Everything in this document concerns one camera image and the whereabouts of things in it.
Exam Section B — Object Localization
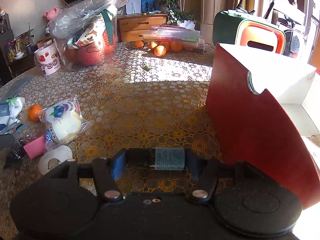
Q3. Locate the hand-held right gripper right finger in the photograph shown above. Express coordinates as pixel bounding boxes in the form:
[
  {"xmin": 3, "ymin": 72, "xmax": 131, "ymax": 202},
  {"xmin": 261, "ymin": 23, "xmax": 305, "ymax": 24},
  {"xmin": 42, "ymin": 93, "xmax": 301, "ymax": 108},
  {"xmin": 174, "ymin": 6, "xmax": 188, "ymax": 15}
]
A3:
[{"xmin": 185, "ymin": 150, "xmax": 253, "ymax": 203}]

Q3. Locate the pink rectangular pad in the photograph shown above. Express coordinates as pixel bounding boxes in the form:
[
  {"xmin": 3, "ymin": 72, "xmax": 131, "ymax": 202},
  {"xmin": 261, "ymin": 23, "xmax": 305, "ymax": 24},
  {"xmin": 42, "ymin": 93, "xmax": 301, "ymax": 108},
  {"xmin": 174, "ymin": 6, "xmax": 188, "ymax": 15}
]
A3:
[{"xmin": 23, "ymin": 136, "xmax": 47, "ymax": 159}]

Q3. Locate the white round roll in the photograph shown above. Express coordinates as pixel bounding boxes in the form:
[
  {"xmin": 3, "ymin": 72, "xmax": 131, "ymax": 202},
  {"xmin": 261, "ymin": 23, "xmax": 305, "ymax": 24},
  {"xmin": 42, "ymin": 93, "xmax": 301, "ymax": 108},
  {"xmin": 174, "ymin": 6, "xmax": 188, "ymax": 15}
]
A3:
[{"xmin": 38, "ymin": 145, "xmax": 73, "ymax": 175}]

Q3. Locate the blue and white wrapper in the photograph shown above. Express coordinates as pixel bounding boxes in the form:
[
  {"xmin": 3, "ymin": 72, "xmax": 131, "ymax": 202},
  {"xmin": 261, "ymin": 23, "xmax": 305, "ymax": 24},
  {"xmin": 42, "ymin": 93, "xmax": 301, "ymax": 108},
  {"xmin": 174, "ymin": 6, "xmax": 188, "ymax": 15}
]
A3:
[{"xmin": 0, "ymin": 120, "xmax": 28, "ymax": 135}]

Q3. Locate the clear plastic bag of fruit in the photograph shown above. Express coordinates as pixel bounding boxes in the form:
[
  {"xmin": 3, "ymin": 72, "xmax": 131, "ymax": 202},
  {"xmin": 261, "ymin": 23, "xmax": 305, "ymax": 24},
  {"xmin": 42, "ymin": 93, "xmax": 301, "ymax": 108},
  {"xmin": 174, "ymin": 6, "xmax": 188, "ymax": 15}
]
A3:
[{"xmin": 49, "ymin": 0, "xmax": 123, "ymax": 71}]

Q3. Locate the small orange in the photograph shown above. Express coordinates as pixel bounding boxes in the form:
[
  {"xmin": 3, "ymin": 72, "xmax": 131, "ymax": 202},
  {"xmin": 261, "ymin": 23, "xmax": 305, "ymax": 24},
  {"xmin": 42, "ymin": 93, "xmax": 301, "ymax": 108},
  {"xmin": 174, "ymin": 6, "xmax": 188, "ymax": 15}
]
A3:
[{"xmin": 27, "ymin": 104, "xmax": 43, "ymax": 122}]

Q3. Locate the dark cluttered side shelf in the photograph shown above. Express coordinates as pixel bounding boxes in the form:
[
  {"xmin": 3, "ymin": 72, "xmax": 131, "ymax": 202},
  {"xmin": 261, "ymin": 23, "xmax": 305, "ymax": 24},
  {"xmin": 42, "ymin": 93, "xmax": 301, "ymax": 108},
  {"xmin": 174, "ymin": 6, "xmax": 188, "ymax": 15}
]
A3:
[{"xmin": 0, "ymin": 10, "xmax": 53, "ymax": 78}]

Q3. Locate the clear plastic storage case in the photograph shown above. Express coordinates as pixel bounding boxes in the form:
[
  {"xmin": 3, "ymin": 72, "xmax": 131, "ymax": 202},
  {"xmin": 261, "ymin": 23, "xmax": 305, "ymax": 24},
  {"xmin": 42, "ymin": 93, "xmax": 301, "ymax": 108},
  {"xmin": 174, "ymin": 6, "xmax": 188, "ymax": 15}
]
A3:
[{"xmin": 143, "ymin": 25, "xmax": 206, "ymax": 52}]

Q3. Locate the wooden drawer cabinet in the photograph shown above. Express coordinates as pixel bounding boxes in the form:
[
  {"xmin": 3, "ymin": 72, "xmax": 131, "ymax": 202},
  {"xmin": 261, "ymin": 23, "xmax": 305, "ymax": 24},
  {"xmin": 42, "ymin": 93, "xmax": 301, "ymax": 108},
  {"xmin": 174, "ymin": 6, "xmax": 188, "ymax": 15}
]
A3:
[{"xmin": 117, "ymin": 14, "xmax": 169, "ymax": 42}]

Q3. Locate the red cardboard box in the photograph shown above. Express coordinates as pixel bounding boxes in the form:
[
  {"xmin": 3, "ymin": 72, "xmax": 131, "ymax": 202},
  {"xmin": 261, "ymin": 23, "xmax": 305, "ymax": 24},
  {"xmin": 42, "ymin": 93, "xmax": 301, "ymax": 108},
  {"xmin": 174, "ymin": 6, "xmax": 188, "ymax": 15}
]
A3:
[{"xmin": 205, "ymin": 43, "xmax": 320, "ymax": 210}]

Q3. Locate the grey washing machine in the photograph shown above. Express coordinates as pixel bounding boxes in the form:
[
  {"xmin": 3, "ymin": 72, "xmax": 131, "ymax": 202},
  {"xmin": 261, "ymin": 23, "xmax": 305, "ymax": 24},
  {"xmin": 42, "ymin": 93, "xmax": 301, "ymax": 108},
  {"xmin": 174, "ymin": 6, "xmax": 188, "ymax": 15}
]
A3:
[{"xmin": 284, "ymin": 27, "xmax": 305, "ymax": 59}]

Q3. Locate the potted green plant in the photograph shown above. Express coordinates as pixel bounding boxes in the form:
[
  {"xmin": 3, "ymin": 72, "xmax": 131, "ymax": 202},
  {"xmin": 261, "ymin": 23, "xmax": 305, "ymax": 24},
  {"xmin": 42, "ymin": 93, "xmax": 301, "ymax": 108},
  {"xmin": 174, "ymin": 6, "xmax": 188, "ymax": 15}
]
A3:
[{"xmin": 146, "ymin": 0, "xmax": 197, "ymax": 29}]

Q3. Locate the white laundry shelf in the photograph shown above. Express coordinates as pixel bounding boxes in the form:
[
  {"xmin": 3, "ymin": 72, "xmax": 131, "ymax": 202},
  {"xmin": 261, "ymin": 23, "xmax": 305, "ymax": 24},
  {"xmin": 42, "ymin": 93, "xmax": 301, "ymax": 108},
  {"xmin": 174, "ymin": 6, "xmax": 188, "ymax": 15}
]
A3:
[{"xmin": 271, "ymin": 0, "xmax": 313, "ymax": 30}]

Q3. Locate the dark packet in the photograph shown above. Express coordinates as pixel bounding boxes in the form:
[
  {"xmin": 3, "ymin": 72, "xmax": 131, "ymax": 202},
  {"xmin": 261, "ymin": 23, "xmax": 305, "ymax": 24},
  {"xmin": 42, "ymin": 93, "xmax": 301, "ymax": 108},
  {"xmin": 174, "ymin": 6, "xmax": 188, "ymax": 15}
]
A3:
[{"xmin": 0, "ymin": 100, "xmax": 10, "ymax": 125}]

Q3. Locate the white and green wipes packet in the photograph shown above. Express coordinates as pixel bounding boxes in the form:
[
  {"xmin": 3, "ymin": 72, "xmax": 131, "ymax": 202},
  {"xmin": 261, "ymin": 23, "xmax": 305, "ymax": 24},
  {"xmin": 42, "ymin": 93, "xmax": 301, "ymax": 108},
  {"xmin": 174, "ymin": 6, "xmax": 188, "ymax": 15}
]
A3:
[{"xmin": 7, "ymin": 97, "xmax": 26, "ymax": 118}]

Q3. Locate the bread packet with blueberry print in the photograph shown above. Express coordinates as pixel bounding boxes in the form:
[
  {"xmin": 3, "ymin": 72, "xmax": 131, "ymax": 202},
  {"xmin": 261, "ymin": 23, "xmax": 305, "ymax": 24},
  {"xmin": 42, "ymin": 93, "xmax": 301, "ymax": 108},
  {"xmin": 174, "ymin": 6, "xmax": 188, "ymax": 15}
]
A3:
[{"xmin": 40, "ymin": 95, "xmax": 90, "ymax": 144}]

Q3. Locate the green and orange storage box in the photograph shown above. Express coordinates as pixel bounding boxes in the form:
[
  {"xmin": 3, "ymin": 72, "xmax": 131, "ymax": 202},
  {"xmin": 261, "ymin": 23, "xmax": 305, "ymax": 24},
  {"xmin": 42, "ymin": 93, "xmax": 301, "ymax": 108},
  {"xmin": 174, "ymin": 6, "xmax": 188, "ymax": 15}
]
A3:
[{"xmin": 212, "ymin": 9, "xmax": 287, "ymax": 55}]

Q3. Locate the pink plush toy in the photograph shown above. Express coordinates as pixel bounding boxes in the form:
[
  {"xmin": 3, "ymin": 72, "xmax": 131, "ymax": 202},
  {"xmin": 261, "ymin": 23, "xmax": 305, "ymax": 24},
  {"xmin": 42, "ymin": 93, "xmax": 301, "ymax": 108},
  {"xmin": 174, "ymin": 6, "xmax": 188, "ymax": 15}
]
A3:
[{"xmin": 45, "ymin": 8, "xmax": 66, "ymax": 20}]

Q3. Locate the dark crinkled wrapper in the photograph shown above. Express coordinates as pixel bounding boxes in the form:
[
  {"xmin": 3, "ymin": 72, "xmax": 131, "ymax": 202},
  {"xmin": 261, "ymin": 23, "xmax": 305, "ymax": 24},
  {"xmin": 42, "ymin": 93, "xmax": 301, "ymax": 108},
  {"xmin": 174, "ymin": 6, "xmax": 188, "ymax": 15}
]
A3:
[{"xmin": 4, "ymin": 136, "xmax": 32, "ymax": 169}]

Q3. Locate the desktop with lace patterned cloth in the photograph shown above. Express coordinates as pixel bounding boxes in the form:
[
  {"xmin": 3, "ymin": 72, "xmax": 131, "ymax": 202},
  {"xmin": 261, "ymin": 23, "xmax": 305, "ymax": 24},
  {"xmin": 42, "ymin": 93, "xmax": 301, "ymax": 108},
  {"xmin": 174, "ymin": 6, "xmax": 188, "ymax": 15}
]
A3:
[{"xmin": 0, "ymin": 41, "xmax": 224, "ymax": 200}]

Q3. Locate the white board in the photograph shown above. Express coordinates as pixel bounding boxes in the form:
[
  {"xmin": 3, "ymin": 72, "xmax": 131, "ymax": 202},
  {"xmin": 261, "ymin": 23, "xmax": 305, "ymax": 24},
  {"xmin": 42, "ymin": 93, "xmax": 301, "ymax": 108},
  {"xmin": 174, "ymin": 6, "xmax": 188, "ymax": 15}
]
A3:
[{"xmin": 126, "ymin": 1, "xmax": 142, "ymax": 14}]

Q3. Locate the white mug with strawberry print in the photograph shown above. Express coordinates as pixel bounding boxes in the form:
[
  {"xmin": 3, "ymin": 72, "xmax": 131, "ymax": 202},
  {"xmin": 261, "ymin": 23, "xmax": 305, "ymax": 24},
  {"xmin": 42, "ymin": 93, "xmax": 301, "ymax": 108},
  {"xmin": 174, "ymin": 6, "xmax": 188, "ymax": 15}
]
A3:
[{"xmin": 34, "ymin": 42, "xmax": 62, "ymax": 77}]

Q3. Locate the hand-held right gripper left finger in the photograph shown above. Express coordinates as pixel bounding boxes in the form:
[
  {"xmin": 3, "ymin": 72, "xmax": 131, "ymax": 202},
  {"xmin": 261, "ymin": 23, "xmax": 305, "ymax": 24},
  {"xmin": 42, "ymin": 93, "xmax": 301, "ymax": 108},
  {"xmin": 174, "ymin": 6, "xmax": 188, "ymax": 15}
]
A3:
[{"xmin": 49, "ymin": 149, "xmax": 128, "ymax": 203}]

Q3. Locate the blue picture board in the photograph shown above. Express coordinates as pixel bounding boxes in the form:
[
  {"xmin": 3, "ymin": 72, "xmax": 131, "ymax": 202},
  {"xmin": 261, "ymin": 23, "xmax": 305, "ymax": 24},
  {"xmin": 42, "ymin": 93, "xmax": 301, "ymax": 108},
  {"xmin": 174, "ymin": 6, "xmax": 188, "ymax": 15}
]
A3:
[{"xmin": 141, "ymin": 0, "xmax": 158, "ymax": 13}]

